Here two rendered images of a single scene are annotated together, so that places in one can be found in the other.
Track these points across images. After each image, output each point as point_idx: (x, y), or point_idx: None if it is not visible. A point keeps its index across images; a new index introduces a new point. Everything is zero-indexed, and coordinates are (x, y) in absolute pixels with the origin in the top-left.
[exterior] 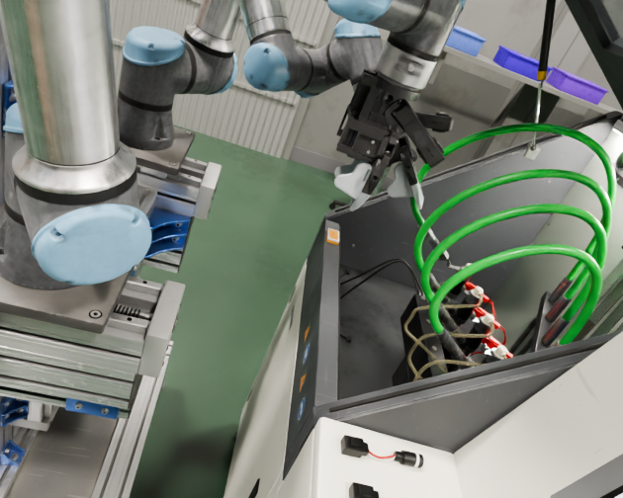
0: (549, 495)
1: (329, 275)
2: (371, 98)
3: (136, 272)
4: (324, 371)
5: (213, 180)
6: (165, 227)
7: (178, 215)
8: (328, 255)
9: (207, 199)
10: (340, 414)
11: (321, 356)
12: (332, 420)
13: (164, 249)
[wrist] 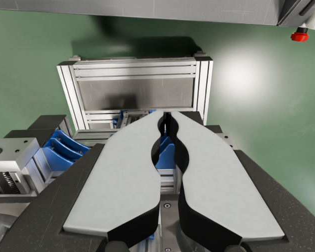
0: None
1: (51, 0)
2: None
3: (90, 140)
4: (233, 13)
5: None
6: (57, 152)
7: (48, 155)
8: (2, 0)
9: (24, 155)
10: None
11: (212, 16)
12: None
13: (72, 140)
